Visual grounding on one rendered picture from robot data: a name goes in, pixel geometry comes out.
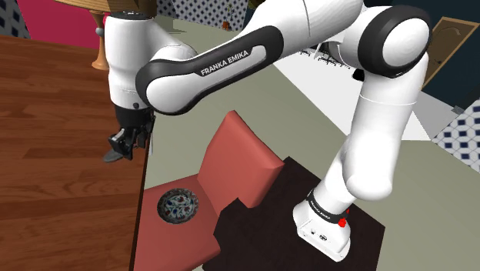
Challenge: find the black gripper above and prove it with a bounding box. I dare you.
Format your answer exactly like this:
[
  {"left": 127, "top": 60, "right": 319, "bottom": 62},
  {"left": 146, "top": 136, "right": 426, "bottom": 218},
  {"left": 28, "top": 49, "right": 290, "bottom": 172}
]
[{"left": 108, "top": 104, "right": 156, "bottom": 161}]

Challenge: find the small grey flat object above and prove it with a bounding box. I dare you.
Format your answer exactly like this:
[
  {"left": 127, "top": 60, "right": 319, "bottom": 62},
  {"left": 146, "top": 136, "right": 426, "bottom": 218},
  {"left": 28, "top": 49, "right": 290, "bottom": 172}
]
[{"left": 102, "top": 149, "right": 125, "bottom": 163}]

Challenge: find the brown wooden table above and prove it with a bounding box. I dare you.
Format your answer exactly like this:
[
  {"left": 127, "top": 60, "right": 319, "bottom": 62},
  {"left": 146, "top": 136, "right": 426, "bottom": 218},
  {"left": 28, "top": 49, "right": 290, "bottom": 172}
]
[{"left": 0, "top": 35, "right": 153, "bottom": 271}]

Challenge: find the patterned floral plate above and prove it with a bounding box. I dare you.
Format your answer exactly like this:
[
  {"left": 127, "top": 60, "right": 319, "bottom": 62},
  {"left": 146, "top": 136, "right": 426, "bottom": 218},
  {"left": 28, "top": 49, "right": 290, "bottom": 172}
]
[{"left": 156, "top": 187, "right": 201, "bottom": 226}]

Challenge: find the red chair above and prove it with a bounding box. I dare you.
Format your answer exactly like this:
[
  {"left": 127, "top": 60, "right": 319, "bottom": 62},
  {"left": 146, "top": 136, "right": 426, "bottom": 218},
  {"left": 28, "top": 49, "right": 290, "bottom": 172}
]
[{"left": 132, "top": 109, "right": 286, "bottom": 271}]

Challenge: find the potted plant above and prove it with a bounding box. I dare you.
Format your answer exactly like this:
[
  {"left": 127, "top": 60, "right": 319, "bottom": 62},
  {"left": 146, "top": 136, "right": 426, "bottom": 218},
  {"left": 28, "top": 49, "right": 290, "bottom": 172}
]
[{"left": 222, "top": 3, "right": 236, "bottom": 32}]

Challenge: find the brown framed door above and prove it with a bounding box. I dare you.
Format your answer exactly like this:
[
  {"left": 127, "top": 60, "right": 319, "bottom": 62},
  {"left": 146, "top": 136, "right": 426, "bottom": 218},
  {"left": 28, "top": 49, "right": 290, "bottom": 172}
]
[{"left": 421, "top": 16, "right": 480, "bottom": 90}]

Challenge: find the wooden pedestal table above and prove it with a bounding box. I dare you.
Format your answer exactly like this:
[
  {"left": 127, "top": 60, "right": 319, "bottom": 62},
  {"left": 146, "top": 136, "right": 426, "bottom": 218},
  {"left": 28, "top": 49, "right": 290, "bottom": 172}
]
[{"left": 55, "top": 0, "right": 158, "bottom": 72}]

